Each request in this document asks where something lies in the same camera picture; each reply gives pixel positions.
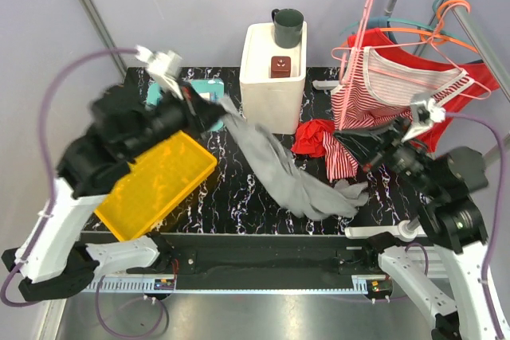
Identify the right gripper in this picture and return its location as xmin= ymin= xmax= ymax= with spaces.
xmin=331 ymin=112 xmax=444 ymax=197

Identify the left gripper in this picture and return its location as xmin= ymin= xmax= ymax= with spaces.
xmin=124 ymin=77 xmax=232 ymax=160

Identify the grey tank top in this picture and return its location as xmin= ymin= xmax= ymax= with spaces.
xmin=220 ymin=96 xmax=369 ymax=221

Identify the pink wire hanger front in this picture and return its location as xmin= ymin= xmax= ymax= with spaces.
xmin=339 ymin=0 xmax=374 ymax=131

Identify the pink wire hanger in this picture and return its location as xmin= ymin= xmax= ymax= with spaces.
xmin=339 ymin=0 xmax=374 ymax=131
xmin=336 ymin=28 xmax=499 ymax=107

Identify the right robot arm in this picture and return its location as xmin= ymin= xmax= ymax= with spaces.
xmin=334 ymin=118 xmax=509 ymax=339

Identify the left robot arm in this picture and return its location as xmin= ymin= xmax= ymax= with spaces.
xmin=1 ymin=83 xmax=226 ymax=307

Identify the red white striped tank top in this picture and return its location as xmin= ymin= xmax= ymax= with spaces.
xmin=321 ymin=45 xmax=475 ymax=182

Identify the orange plastic hanger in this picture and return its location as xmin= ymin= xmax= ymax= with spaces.
xmin=380 ymin=0 xmax=478 ymax=53

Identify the teal plastic hanger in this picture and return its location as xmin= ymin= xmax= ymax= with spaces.
xmin=339 ymin=0 xmax=460 ymax=40

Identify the dog picture book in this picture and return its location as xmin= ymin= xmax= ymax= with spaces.
xmin=199 ymin=92 xmax=218 ymax=102

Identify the teal tray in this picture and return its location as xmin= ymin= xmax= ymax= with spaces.
xmin=145 ymin=79 xmax=224 ymax=135

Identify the crumpled red cloth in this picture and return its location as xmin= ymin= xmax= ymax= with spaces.
xmin=291 ymin=119 xmax=335 ymax=158

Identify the white foam box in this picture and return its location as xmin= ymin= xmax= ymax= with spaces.
xmin=239 ymin=22 xmax=308 ymax=135

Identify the brown square box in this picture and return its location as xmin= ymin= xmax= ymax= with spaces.
xmin=270 ymin=56 xmax=292 ymax=78

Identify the yellow plastic basket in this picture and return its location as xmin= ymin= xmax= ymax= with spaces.
xmin=95 ymin=131 xmax=218 ymax=241

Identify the white rack foot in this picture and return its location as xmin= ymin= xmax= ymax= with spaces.
xmin=344 ymin=221 xmax=426 ymax=242

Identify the dark green mug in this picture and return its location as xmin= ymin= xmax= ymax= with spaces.
xmin=271 ymin=9 xmax=304 ymax=49

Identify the metal clothes rack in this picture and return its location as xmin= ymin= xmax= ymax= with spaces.
xmin=385 ymin=0 xmax=509 ymax=166

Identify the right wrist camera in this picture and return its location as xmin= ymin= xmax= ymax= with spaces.
xmin=402 ymin=92 xmax=445 ymax=142

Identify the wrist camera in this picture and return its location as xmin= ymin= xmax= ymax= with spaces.
xmin=135 ymin=45 xmax=183 ymax=100
xmin=402 ymin=92 xmax=445 ymax=142

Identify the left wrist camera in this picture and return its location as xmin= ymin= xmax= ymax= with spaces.
xmin=135 ymin=45 xmax=183 ymax=100

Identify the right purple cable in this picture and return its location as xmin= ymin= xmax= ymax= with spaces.
xmin=404 ymin=111 xmax=505 ymax=340

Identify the purple cable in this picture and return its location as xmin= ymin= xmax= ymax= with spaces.
xmin=0 ymin=47 xmax=140 ymax=335
xmin=404 ymin=111 xmax=505 ymax=340

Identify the pink wire hanger rear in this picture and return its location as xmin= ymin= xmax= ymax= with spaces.
xmin=336 ymin=28 xmax=499 ymax=107

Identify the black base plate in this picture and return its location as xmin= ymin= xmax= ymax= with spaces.
xmin=162 ymin=233 xmax=385 ymax=293

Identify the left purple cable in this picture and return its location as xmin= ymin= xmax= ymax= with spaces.
xmin=0 ymin=47 xmax=140 ymax=335

